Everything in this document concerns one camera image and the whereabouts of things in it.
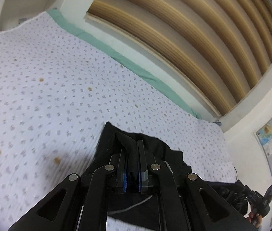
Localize person's right hand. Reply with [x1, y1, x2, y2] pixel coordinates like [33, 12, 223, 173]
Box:
[246, 212, 262, 229]

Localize white floral quilt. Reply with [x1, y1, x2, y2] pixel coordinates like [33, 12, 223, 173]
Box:
[0, 12, 236, 230]

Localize wooden slatted headboard panel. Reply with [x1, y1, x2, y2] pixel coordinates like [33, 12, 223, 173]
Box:
[88, 0, 272, 116]

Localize green bed sheet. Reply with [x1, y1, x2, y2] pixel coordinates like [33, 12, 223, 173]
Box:
[47, 9, 202, 119]

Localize black garment with white piping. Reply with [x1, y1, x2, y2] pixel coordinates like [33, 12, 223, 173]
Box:
[87, 121, 247, 231]

